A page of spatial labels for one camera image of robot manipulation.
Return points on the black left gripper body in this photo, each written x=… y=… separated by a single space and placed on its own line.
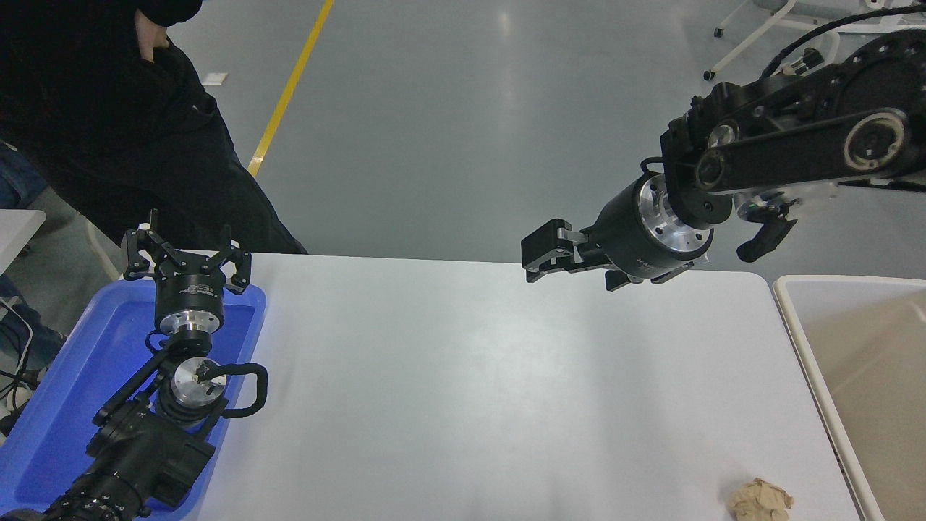
x=189 y=289

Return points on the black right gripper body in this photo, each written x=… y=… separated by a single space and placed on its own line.
x=618 y=235

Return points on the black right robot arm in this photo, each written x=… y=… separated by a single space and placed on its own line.
x=796 y=152

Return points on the person's hand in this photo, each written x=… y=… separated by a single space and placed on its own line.
x=150 y=40

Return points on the person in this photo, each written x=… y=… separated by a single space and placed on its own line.
x=108 y=145
x=45 y=344

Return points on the white side table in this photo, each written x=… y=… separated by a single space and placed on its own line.
x=18 y=235

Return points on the blue plastic tray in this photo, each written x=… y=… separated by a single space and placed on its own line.
x=72 y=362

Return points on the white paper scrap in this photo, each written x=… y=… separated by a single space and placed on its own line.
x=215 y=79

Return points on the white wheeled chair base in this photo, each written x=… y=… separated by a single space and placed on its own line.
x=745 y=43

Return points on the crumpled tan paper ball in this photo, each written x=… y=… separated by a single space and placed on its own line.
x=759 y=501

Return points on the large pale bin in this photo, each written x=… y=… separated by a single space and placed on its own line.
x=868 y=376

